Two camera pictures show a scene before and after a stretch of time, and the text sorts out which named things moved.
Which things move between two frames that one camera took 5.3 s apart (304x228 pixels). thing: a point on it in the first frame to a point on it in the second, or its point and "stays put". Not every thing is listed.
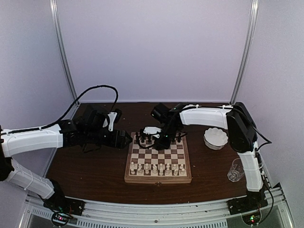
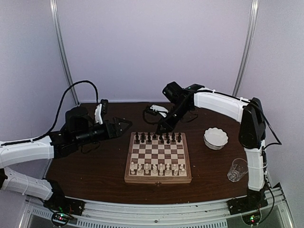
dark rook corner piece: (179, 137) stays put
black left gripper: (120, 144) to (116, 131)
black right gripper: (163, 145) to (168, 126)
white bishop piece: (167, 172) stays put
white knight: (175, 171) stays put
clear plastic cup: (236, 172) stays put
